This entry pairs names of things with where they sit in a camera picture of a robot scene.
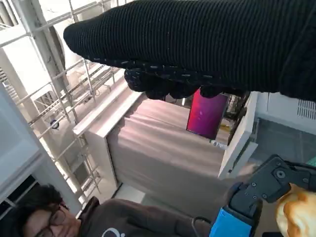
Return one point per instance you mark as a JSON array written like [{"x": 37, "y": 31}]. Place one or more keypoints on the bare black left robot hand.
[{"x": 261, "y": 182}]

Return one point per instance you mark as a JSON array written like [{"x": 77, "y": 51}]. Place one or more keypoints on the green cutting mat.
[{"x": 311, "y": 162}]

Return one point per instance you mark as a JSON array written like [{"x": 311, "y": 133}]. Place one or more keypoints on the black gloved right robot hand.
[{"x": 197, "y": 42}]

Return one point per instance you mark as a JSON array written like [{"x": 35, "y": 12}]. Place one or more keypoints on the large white enclosure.
[{"x": 19, "y": 148}]

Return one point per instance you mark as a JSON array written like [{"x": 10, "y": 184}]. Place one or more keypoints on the white metal scaffold frame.
[{"x": 44, "y": 37}]

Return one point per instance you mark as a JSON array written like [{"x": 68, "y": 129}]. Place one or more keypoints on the oblong twisted toy bread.
[{"x": 296, "y": 212}]

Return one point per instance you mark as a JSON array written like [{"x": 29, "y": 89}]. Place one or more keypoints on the person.
[{"x": 123, "y": 219}]

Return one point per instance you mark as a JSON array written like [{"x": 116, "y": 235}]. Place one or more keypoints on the monitor with purple screen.
[{"x": 206, "y": 116}]

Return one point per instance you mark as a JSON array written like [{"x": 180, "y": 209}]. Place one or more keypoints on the grey fabric partition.
[{"x": 153, "y": 143}]

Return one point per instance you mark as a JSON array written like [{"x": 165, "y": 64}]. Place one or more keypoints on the white desk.
[{"x": 237, "y": 153}]

